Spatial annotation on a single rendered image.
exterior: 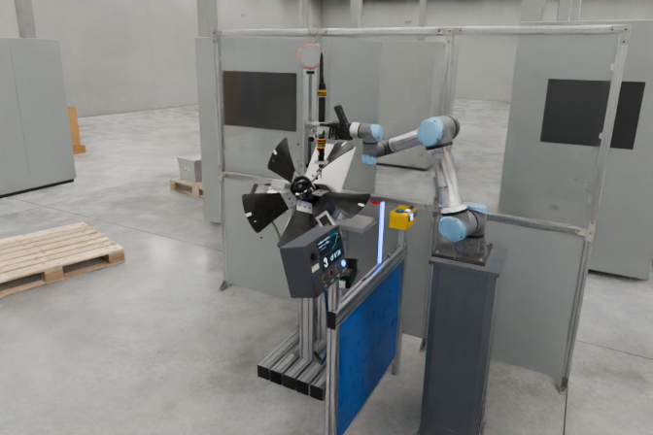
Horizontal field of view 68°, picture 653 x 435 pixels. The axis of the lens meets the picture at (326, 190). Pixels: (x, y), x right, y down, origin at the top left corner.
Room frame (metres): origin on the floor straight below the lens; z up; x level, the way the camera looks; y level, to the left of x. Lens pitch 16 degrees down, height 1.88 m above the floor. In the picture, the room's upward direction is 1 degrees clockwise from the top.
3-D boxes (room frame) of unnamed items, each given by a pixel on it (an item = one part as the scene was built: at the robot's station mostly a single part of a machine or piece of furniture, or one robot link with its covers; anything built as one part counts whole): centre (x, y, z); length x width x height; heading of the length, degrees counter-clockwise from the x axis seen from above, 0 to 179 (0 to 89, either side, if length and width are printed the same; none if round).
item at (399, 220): (2.53, -0.43, 1.02); 0.16 x 0.10 x 0.11; 152
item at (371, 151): (2.33, -0.22, 1.43); 0.11 x 0.08 x 0.11; 136
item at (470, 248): (2.08, -0.67, 1.07); 0.15 x 0.15 x 0.10
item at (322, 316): (2.79, -0.01, 0.58); 0.09 x 0.05 x 1.15; 62
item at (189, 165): (6.81, 1.81, 0.31); 0.60 x 0.42 x 0.33; 143
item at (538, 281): (3.07, -0.31, 0.50); 2.59 x 0.03 x 0.91; 62
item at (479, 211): (2.07, -0.66, 1.19); 0.13 x 0.12 x 0.14; 136
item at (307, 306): (2.59, 0.10, 0.46); 0.09 x 0.05 x 0.91; 62
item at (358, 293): (2.18, -0.24, 0.82); 0.90 x 0.04 x 0.08; 152
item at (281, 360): (2.67, 0.06, 0.04); 0.62 x 0.45 x 0.08; 152
